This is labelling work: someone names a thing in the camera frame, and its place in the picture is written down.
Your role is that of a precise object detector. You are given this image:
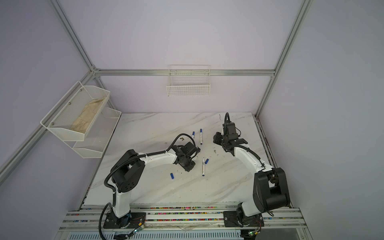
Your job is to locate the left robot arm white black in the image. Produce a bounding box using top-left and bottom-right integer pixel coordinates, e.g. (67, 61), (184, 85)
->
(104, 142), (201, 219)

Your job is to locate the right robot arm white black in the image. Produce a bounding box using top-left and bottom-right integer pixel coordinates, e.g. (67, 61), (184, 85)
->
(213, 120), (291, 226)

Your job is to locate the beige cloth in shelf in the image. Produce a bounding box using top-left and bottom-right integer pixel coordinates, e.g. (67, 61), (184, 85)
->
(70, 97), (106, 134)

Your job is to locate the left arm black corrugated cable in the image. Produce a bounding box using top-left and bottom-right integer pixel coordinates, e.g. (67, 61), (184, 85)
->
(98, 133), (197, 240)

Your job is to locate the aluminium rail base frame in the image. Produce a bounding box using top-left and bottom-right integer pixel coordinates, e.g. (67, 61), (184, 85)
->
(55, 205), (313, 240)

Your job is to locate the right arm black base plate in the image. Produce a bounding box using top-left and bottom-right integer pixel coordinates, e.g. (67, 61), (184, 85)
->
(223, 211), (265, 228)

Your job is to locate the white wire wall basket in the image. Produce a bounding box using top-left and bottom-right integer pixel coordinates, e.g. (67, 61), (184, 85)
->
(166, 65), (211, 97)

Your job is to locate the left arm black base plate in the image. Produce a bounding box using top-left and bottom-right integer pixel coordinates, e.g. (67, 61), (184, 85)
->
(103, 212), (147, 229)

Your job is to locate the white mesh two-tier wall shelf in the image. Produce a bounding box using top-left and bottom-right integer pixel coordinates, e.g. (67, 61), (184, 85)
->
(41, 82), (121, 159)

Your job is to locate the aluminium enclosure frame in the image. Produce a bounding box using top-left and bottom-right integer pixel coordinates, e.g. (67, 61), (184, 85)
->
(0, 0), (314, 208)

